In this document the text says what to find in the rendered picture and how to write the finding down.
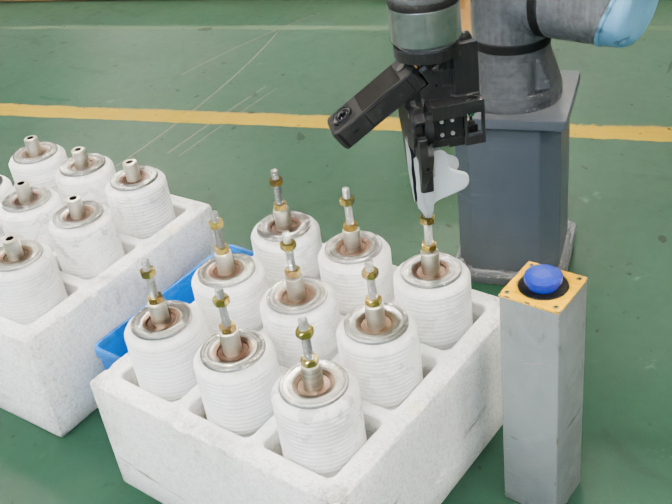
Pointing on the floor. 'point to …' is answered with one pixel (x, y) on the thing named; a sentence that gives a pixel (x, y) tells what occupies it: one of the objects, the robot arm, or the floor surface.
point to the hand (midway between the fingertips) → (420, 206)
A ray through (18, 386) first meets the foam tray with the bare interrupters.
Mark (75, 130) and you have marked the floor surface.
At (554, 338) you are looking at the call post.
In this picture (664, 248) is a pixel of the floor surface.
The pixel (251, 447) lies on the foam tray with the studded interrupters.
